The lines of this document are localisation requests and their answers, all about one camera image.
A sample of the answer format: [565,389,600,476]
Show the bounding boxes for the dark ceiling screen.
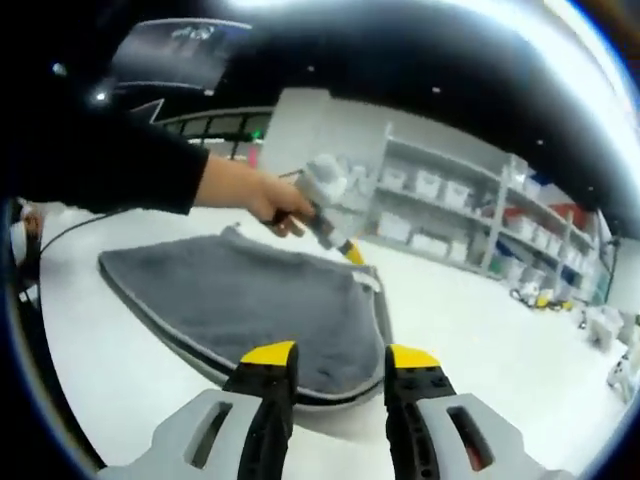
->
[108,18,255,97]

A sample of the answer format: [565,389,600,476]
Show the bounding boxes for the rows of white storage bins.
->
[379,149,609,301]

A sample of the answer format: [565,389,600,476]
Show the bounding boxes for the grey towel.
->
[97,224,397,415]

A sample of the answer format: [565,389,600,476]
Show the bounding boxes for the white spotted object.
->
[606,349,640,402]

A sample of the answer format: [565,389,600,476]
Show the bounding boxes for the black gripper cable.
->
[37,211,124,257]

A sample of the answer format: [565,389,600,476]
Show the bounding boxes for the person's left hand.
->
[247,168,320,239]

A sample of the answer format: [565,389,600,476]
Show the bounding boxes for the grey metal shelving unit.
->
[373,122,617,307]

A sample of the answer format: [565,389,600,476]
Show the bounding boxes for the spare grippers on table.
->
[508,281,577,315]

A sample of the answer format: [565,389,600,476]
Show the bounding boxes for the white fluffy object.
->
[580,303,640,352]

